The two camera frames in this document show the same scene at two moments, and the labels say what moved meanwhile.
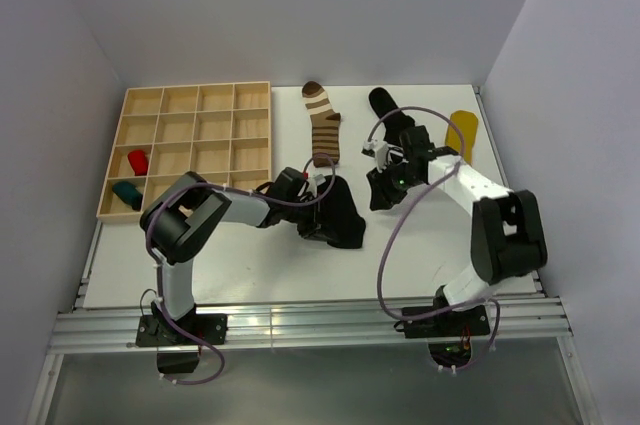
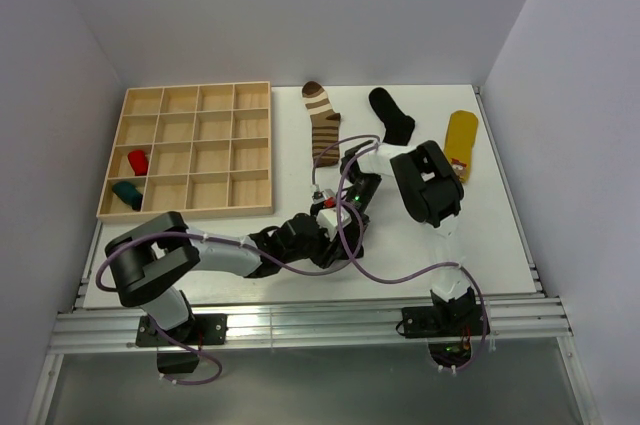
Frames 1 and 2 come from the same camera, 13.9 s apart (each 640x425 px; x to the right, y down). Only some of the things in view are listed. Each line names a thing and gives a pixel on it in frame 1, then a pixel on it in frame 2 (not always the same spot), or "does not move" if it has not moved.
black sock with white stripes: [393, 124] does not move
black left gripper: [309, 231] -> [328, 252]
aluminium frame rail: [512, 318] does not move
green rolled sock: [128, 194] does not move
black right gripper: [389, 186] -> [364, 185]
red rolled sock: [138, 162] does not move
